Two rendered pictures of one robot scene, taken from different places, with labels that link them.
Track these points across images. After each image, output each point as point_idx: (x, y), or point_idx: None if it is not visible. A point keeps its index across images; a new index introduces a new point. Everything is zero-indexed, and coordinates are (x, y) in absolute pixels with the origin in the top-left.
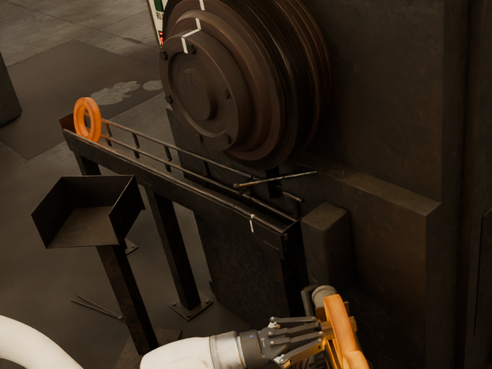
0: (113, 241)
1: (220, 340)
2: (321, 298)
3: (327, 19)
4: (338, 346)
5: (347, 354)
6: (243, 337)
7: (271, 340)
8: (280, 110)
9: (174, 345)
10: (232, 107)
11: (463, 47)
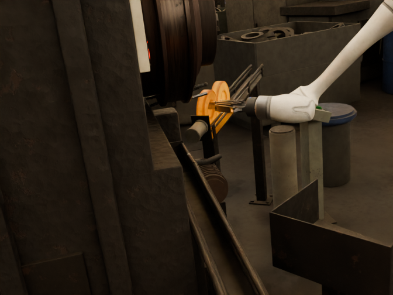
0: (324, 224)
1: (266, 96)
2: (198, 126)
3: None
4: (216, 97)
5: (217, 86)
6: (254, 98)
7: (241, 100)
8: None
9: (290, 96)
10: None
11: None
